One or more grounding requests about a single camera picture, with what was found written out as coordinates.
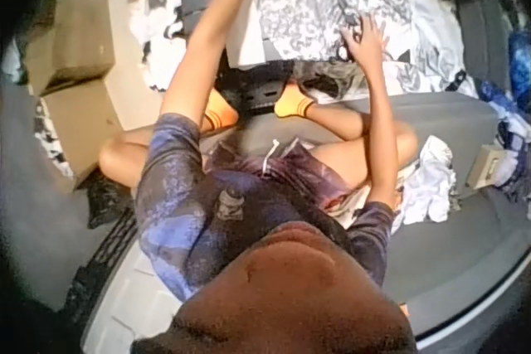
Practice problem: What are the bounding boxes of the person's right hand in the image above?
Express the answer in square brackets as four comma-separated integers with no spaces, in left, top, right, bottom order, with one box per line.
[339,14,393,71]

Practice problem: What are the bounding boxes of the grey white patterned garment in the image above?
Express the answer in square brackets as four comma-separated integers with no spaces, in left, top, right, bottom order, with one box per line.
[244,0,416,70]

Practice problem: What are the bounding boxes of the dark crumpled garment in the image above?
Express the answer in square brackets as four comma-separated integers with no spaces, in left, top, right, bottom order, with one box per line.
[290,59,358,100]

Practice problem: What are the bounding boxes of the black plastic crate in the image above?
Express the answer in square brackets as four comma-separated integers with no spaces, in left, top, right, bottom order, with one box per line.
[214,59,292,115]

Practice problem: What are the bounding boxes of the heap of white black clothes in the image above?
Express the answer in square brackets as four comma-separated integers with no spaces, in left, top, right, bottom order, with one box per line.
[127,0,233,95]

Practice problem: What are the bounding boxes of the heap of white patterned clothes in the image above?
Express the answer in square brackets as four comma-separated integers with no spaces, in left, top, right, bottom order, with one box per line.
[385,0,482,100]

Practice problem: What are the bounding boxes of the person's legs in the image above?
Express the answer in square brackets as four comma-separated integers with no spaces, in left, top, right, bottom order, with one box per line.
[98,83,418,206]

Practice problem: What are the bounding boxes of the large cardboard box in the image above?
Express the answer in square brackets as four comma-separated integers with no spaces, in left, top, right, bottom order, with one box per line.
[23,0,116,97]

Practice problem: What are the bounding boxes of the grey seat cushion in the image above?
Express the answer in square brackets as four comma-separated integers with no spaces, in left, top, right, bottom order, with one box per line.
[454,0,524,92]

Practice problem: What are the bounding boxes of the open cardboard box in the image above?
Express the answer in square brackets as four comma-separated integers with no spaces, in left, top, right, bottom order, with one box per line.
[42,79,126,192]

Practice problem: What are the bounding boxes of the crumpled white cloth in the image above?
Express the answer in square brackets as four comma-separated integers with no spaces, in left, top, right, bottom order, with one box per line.
[396,135,458,223]

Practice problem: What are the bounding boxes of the heap of blue white clothes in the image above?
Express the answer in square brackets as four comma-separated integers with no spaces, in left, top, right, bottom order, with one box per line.
[479,30,531,206]

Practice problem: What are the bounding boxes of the black plastic bag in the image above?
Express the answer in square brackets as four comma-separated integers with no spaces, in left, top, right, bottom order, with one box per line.
[84,174,139,230]

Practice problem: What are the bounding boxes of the small beige box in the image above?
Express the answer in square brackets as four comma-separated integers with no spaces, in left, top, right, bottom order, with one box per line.
[465,143,506,190]

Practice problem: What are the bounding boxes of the grey mattress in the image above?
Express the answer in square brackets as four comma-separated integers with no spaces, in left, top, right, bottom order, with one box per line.
[198,90,531,342]

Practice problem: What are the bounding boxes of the black mesh crate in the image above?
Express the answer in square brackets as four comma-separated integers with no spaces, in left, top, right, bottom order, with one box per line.
[61,207,143,312]

